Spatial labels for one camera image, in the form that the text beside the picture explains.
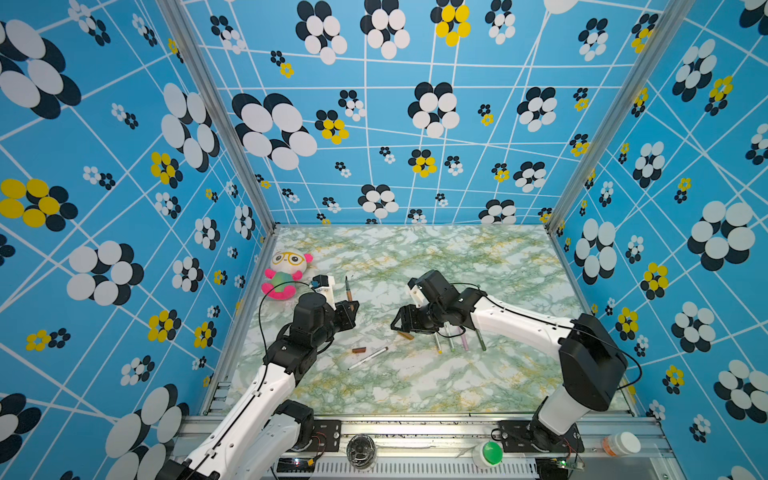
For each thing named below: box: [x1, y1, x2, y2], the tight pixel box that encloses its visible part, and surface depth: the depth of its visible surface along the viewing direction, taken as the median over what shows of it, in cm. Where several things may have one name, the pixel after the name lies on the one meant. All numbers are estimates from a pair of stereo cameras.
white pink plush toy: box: [261, 250, 314, 300], surface depth 102 cm
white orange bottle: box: [601, 431, 641, 457], surface depth 68 cm
